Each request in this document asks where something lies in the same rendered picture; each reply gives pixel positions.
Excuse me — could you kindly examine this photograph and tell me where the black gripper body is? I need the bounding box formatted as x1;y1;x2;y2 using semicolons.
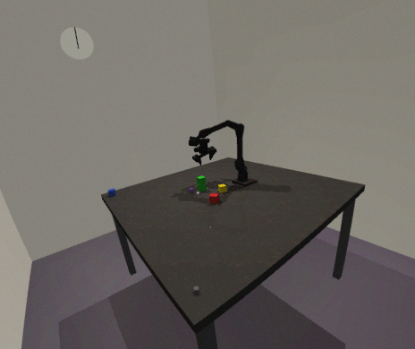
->
192;146;216;163

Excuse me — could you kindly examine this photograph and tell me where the yellow block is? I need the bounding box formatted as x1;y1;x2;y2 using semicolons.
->
218;184;227;193

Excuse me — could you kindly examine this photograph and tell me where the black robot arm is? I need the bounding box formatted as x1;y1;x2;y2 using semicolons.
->
189;120;249;183

